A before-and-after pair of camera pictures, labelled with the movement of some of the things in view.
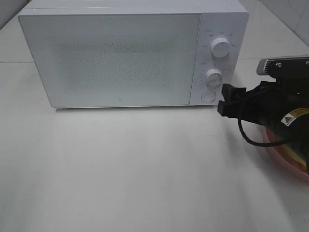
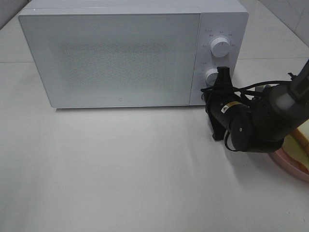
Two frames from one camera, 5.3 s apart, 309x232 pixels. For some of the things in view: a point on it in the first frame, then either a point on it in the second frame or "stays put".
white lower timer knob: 214,77 stays put
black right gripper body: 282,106 → 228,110
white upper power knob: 220,47 stays put
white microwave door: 116,60 stays put
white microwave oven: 127,53 stays put
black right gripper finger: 229,108 → 218,129
